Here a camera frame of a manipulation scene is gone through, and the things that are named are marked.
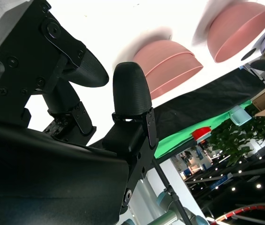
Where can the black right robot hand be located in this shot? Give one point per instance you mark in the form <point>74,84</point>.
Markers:
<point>52,175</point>

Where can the pink plastic bowl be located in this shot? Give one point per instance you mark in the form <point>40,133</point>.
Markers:
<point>176,75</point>
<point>160,51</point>
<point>235,25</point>

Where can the grey teal robot arm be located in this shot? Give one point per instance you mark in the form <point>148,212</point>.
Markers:
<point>169,216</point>

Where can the black tripod pole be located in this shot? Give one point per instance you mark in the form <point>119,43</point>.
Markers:
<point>167,185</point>

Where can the green cloth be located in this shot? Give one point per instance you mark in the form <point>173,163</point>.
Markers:
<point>179,143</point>

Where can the black backdrop cloth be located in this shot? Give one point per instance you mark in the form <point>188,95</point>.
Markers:
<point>193,105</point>

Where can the green leafy plant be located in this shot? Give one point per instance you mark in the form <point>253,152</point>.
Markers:
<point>233,140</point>

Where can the red curved hoop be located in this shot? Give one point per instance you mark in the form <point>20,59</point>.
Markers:
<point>252,207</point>

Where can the black round table grommet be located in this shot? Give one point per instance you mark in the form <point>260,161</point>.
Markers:
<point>250,54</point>

